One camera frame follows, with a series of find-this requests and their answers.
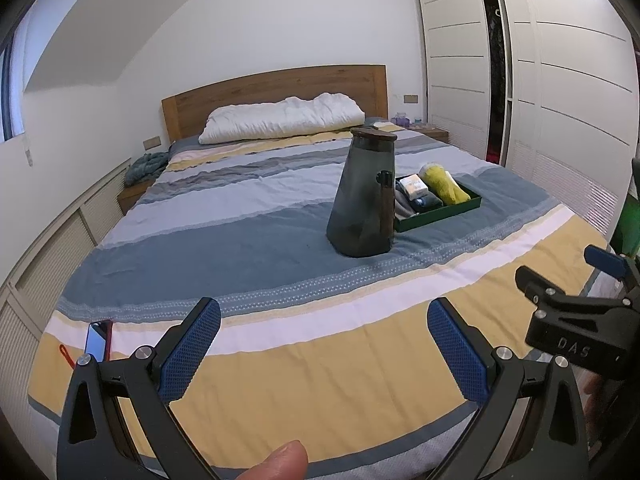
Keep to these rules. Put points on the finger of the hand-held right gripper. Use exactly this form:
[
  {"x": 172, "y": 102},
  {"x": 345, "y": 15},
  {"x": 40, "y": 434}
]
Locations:
[
  {"x": 607, "y": 262},
  {"x": 537, "y": 285}
]

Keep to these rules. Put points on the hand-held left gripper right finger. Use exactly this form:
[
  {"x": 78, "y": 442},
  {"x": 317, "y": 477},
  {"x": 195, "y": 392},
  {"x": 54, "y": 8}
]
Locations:
[{"x": 457, "y": 352}]

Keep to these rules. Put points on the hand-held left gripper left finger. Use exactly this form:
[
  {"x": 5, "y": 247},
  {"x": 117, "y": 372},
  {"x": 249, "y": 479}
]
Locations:
[{"x": 190, "y": 355}]

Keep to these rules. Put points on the green tray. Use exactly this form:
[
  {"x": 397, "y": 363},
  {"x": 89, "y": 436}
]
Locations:
[{"x": 440, "y": 215}]

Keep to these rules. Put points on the yellow towel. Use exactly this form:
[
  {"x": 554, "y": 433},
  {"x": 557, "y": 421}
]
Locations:
[{"x": 445, "y": 185}]

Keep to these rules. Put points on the grey towel with blue edge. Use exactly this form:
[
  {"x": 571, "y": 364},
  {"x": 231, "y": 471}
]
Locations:
[{"x": 425, "y": 204}]

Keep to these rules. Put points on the pale orange tissue pack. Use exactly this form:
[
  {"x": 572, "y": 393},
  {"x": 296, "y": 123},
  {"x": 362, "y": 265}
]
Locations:
[{"x": 412, "y": 186}]

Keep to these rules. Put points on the person's right hand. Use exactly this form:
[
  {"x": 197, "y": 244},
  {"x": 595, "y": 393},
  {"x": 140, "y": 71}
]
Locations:
[{"x": 594, "y": 392}]

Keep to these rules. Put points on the person's left hand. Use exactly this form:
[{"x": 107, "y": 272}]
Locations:
[{"x": 275, "y": 462}]

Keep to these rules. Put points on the dark green cloth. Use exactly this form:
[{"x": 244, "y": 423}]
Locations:
[{"x": 627, "y": 230}]

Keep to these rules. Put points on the smartphone in red case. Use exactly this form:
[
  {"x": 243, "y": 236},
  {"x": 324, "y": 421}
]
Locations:
[{"x": 97, "y": 340}]

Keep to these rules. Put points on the bed with striped bedspread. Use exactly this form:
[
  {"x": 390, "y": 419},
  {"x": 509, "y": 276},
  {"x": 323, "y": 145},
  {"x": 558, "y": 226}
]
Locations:
[{"x": 225, "y": 240}]

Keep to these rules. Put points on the red item in wardrobe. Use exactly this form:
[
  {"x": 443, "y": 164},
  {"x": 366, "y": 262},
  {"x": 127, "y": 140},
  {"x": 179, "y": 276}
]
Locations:
[{"x": 492, "y": 154}]

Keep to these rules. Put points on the wooden nightstand with blanket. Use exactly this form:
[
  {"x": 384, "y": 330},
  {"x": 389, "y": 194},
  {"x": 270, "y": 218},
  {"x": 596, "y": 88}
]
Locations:
[{"x": 132, "y": 197}]

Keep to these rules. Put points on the wooden nightstand with jars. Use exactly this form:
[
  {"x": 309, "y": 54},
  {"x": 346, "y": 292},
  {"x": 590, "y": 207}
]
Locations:
[{"x": 432, "y": 135}]

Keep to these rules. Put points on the white wardrobe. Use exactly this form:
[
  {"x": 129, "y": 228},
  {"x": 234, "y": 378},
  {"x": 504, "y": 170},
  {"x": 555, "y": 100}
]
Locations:
[{"x": 560, "y": 85}]

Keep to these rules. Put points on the teal knitted blanket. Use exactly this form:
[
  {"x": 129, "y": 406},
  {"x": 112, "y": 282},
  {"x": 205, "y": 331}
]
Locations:
[{"x": 145, "y": 167}]

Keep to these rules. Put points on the purple jar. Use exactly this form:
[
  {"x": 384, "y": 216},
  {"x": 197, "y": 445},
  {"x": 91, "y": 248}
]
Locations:
[{"x": 402, "y": 121}]

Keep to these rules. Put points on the white pillow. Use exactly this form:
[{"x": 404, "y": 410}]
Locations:
[{"x": 280, "y": 120}]

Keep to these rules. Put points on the wooden headboard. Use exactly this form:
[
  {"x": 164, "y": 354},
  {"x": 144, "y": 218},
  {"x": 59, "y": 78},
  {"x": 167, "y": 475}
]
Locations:
[{"x": 275, "y": 87}]

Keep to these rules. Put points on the window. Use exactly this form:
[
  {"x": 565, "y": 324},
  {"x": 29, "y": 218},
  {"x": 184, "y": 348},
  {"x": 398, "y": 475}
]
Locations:
[{"x": 11, "y": 85}]

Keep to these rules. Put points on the white louvered wall cabinet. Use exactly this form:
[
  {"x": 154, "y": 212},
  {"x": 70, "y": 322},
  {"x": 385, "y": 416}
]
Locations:
[{"x": 45, "y": 260}]

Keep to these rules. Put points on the wall switch plate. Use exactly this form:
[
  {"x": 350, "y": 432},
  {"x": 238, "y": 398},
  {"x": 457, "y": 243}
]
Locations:
[
  {"x": 410, "y": 98},
  {"x": 152, "y": 142}
]

